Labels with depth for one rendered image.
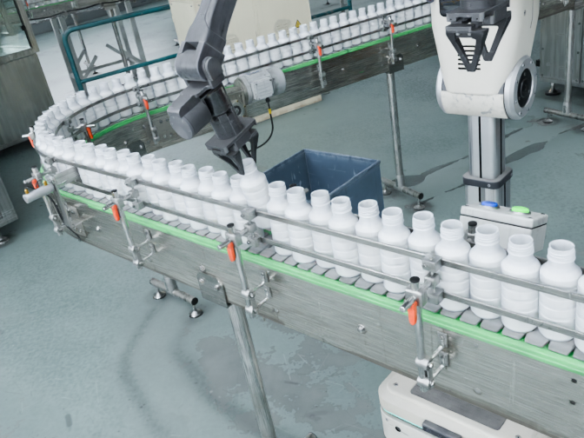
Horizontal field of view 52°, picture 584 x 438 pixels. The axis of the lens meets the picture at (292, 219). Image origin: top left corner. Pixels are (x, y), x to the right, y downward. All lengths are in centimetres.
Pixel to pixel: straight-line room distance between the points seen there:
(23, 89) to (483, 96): 535
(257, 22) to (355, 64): 234
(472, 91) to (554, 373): 79
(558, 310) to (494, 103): 71
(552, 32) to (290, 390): 362
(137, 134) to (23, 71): 380
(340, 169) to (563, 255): 113
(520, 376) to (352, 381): 143
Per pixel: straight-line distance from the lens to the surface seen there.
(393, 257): 112
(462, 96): 162
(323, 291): 126
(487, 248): 103
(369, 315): 121
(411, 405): 201
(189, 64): 117
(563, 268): 99
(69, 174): 197
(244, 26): 540
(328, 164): 201
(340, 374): 250
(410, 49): 344
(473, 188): 175
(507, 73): 157
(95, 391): 281
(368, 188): 186
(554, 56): 520
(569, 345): 106
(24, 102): 646
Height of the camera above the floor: 168
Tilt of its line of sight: 27 degrees down
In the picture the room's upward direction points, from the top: 11 degrees counter-clockwise
